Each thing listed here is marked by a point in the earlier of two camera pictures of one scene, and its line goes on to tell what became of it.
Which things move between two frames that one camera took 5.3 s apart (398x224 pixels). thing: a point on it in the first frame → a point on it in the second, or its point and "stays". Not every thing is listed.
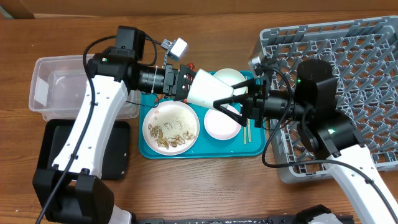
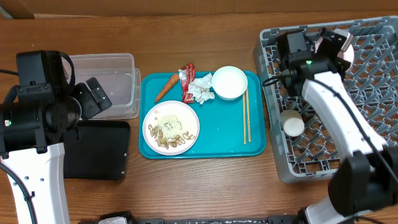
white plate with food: [171, 127] stays
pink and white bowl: [221, 125] → [347, 53]
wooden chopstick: [249, 126] stays
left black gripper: [173, 81] → [91, 105]
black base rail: [273, 219] stays
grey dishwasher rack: [364, 53] stays
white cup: [206, 88] → [292, 122]
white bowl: [232, 77] stays
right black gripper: [254, 99] → [342, 64]
